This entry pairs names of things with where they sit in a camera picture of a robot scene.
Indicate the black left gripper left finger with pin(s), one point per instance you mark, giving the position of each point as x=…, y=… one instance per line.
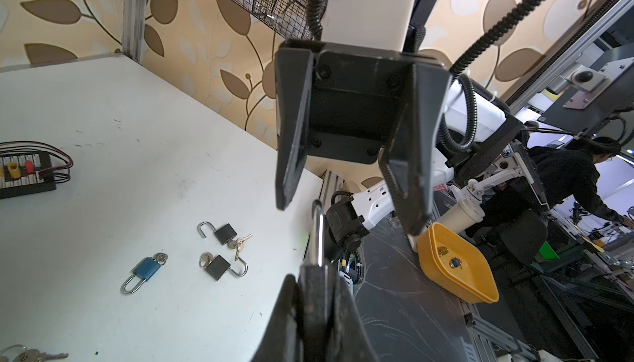
x=282, y=340

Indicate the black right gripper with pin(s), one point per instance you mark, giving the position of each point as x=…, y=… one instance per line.
x=344, y=107

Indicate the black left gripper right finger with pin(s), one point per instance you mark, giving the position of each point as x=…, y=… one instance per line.
x=347, y=339

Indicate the silver padlock shackle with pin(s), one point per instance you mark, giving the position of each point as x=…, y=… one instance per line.
x=315, y=291

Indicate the blue padlock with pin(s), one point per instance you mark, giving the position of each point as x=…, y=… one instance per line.
x=143, y=272

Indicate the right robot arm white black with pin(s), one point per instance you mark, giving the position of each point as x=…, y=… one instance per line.
x=459, y=122

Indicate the black padlock right open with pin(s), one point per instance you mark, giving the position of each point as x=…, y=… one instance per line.
x=224, y=235

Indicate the yellow plastic bowl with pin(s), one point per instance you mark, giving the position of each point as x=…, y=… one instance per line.
x=456, y=265

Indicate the white paper cup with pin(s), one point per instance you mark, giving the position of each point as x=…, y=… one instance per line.
x=464, y=214

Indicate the person in black clothes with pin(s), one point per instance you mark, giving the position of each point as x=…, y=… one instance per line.
x=563, y=173

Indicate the silver keys on table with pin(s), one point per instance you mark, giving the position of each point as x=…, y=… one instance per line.
x=21, y=353

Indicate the black charging board yellow connectors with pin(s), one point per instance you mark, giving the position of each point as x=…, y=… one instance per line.
x=30, y=167

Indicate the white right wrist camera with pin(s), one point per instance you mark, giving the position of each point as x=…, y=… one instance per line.
x=375, y=24

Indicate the aluminium frame post right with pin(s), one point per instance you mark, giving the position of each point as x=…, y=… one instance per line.
x=133, y=28

